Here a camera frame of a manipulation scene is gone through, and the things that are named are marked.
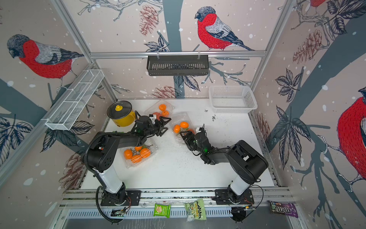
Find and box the large orange container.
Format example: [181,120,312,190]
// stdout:
[153,112,162,120]

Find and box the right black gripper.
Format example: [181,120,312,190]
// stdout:
[180,130,205,155]

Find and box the green snack packet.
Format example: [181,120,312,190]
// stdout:
[153,203,171,218]

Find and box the purple candy bag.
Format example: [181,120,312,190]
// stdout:
[268,200,298,218]

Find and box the black hanging wire basket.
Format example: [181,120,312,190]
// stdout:
[146,55,209,76]

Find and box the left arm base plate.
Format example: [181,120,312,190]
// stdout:
[101,190,142,207]

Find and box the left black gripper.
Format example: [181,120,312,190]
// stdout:
[144,117,171,137]

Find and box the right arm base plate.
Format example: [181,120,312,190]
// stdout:
[212,189,254,205]

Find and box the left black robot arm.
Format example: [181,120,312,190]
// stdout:
[82,112,172,206]

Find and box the yellow pot with black lid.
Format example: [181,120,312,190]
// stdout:
[107,101,136,127]

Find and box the clear plastic container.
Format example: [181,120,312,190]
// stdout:
[144,100,174,119]
[120,139,159,169]
[169,112,196,145]

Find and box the green white snack bag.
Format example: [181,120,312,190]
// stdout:
[184,199,207,222]

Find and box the white plastic basket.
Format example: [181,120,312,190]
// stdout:
[209,86,258,114]

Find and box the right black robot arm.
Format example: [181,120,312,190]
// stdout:
[179,127,268,204]

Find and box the white wire mesh shelf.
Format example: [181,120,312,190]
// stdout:
[45,69,104,130]

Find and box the small orange container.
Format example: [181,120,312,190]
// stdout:
[162,110,169,117]
[173,125,181,134]
[159,104,166,111]

